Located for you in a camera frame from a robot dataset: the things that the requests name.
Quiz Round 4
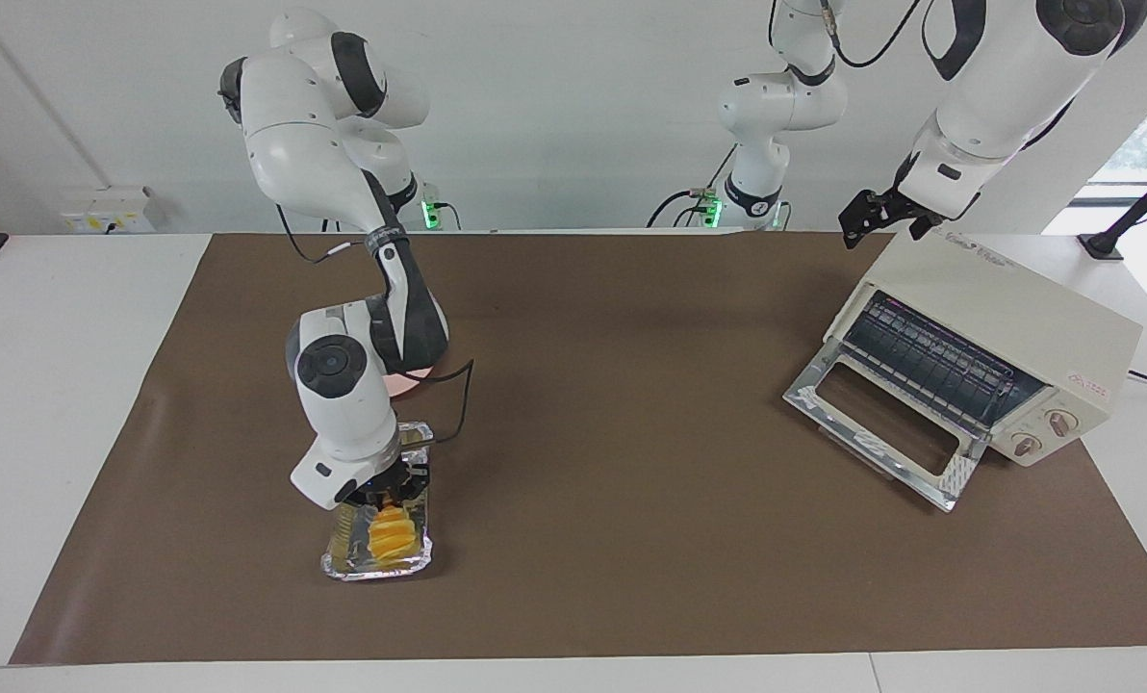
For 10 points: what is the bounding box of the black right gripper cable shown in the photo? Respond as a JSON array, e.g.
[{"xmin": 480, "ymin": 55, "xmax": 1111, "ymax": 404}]
[{"xmin": 408, "ymin": 358, "xmax": 476, "ymax": 447}]

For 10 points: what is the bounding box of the glass oven door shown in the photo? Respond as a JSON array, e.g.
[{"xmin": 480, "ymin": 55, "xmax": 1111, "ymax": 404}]
[{"xmin": 782, "ymin": 339, "xmax": 991, "ymax": 514}]

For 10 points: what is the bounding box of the brown table mat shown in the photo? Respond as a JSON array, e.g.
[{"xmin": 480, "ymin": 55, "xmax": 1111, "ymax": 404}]
[{"xmin": 9, "ymin": 231, "xmax": 1147, "ymax": 667}]

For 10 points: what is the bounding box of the aluminium foil tray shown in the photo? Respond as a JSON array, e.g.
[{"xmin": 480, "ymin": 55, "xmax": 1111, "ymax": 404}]
[{"xmin": 319, "ymin": 420, "xmax": 436, "ymax": 582}]

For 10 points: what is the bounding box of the black left base cable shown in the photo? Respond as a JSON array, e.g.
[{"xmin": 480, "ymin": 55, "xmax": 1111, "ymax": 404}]
[{"xmin": 645, "ymin": 144, "xmax": 738, "ymax": 230}]

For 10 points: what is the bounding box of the cream toaster oven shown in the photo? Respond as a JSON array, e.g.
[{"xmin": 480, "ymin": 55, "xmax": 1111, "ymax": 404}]
[{"xmin": 823, "ymin": 231, "xmax": 1145, "ymax": 470}]

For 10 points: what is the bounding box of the wire oven rack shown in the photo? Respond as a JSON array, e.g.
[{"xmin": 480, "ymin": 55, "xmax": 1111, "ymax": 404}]
[{"xmin": 842, "ymin": 291, "xmax": 1042, "ymax": 430}]

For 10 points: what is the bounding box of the pink round plate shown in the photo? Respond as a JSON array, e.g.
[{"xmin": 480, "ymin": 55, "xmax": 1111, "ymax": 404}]
[{"xmin": 384, "ymin": 370, "xmax": 441, "ymax": 399}]

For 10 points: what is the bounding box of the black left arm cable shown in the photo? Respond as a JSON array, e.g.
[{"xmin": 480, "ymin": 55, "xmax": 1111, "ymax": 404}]
[{"xmin": 819, "ymin": 0, "xmax": 924, "ymax": 72}]

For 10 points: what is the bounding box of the black camera stand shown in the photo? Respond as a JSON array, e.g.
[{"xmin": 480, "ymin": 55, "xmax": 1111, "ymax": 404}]
[{"xmin": 1078, "ymin": 154, "xmax": 1147, "ymax": 262}]

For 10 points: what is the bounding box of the white wall socket box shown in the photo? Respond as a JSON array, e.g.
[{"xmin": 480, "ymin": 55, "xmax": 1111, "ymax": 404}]
[{"xmin": 60, "ymin": 186, "xmax": 157, "ymax": 235}]

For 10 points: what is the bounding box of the yellow braided bread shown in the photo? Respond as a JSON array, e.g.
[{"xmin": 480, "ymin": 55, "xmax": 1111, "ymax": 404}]
[{"xmin": 366, "ymin": 504, "xmax": 417, "ymax": 568}]

